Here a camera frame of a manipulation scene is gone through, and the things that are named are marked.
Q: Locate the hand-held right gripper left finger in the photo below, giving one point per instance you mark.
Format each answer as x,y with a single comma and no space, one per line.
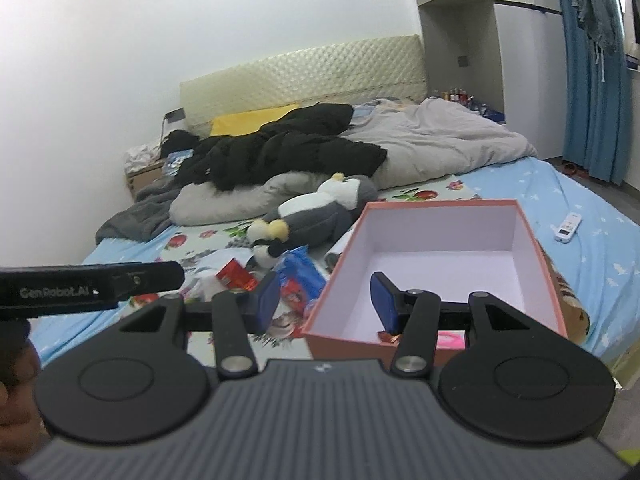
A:
267,302

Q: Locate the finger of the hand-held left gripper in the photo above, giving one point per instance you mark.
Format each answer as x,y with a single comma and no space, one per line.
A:
155,275

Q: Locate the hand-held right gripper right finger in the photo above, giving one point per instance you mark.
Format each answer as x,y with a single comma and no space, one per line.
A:
382,305

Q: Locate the blue snack packet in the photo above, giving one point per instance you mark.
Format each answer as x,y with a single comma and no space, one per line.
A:
300,275

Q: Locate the red foil packet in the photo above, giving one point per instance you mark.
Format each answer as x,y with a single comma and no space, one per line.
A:
232,275

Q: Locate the white tissue pack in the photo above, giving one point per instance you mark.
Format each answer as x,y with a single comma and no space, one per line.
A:
202,285

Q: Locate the pink cardboard box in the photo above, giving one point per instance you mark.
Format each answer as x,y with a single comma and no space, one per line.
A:
440,240

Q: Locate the person's left hand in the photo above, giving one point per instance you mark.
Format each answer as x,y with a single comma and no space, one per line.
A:
17,400

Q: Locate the dark grey blanket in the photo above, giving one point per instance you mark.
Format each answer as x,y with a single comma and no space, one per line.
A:
135,215

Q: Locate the white spray can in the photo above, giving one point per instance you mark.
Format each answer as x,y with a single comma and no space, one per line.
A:
336,255

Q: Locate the brown cardboard box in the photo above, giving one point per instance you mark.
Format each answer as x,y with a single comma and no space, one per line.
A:
142,181

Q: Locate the grey pillow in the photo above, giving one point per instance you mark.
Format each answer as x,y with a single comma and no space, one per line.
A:
220,205

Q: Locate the large grey penguin plush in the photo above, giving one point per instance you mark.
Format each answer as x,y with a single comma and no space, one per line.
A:
320,217

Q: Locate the small blue printed packet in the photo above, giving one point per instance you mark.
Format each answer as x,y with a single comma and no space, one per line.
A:
176,161

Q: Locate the crumpled white cloth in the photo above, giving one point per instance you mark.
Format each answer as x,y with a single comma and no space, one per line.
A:
142,155

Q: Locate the black bag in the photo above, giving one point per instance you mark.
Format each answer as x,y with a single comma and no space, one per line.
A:
177,140

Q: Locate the black puffer jacket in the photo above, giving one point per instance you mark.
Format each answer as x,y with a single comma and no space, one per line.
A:
280,155

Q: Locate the yellow pillow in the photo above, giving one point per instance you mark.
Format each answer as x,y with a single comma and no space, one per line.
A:
240,122

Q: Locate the grey duvet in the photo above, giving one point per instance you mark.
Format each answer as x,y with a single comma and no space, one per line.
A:
440,140

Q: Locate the tiger print cloth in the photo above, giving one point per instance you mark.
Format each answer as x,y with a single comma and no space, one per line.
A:
570,305

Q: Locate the white remote control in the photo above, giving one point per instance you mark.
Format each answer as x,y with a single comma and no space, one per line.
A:
568,227

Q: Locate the row of small bottles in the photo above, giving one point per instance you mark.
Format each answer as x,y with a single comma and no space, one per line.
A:
455,95

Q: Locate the cream quilted headboard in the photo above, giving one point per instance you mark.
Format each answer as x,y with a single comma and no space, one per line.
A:
300,80

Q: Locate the red slippers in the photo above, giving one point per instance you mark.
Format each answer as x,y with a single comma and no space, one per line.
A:
574,169

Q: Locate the blue curtain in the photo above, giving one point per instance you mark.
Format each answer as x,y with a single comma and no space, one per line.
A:
585,110

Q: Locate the hanging grey-blue clothes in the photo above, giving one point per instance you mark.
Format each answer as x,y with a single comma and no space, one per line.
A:
597,10

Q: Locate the black wall charger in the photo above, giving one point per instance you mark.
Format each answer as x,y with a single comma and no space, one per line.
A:
175,115

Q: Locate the grey wall switch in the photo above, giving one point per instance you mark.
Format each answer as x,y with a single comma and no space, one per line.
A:
463,61

